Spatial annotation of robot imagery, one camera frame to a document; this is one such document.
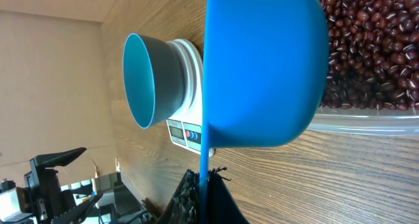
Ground blue plastic measuring scoop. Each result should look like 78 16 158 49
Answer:
199 0 329 223

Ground red beans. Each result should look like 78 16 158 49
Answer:
319 0 419 112

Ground clear plastic bean container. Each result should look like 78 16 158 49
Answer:
306 0 419 137

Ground white digital kitchen scale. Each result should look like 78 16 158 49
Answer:
166 39 203 154

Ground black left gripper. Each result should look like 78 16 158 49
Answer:
24 147 103 224

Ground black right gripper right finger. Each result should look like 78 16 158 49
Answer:
208 167 249 224

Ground teal metal bowl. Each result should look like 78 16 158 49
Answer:
122 33 185 129

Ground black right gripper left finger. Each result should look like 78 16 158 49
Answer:
155 170 199 224

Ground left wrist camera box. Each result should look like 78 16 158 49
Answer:
1 179 33 223

